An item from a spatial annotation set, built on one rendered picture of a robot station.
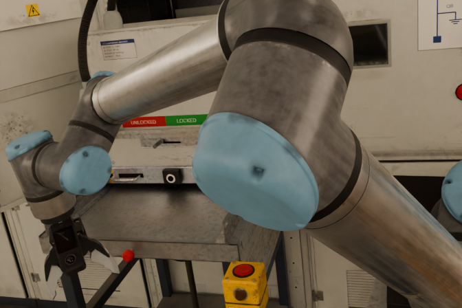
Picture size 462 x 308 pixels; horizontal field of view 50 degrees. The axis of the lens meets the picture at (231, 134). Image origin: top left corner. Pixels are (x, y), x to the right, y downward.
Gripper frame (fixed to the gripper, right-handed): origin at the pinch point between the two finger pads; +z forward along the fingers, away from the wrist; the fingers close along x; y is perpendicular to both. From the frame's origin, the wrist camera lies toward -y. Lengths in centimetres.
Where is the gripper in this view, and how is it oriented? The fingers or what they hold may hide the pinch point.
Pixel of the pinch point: (86, 289)
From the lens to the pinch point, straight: 119.1
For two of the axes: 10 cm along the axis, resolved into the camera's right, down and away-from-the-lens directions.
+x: -9.2, 3.2, -2.5
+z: 2.0, 8.9, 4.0
